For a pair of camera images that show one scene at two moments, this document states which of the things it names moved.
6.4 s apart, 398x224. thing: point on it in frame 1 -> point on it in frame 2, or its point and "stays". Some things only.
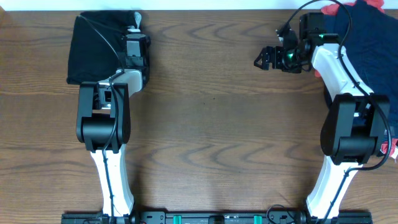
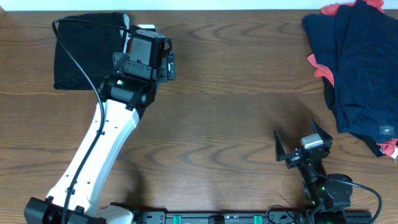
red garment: (390, 147) stays
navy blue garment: (369, 37) stays
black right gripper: (275, 58) -> (301, 154)
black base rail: (215, 218) stays
